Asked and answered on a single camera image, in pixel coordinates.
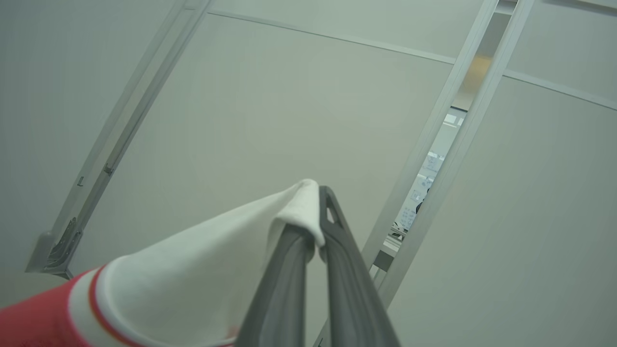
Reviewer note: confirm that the grey partition post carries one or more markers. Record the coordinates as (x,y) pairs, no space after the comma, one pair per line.
(120,140)
(462,135)

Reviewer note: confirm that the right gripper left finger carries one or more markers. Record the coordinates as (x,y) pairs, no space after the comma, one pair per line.
(279,299)

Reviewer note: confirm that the red white striped jersey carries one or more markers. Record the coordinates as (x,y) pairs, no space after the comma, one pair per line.
(193,274)

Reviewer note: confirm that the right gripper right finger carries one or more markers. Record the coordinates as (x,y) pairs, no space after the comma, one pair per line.
(352,289)

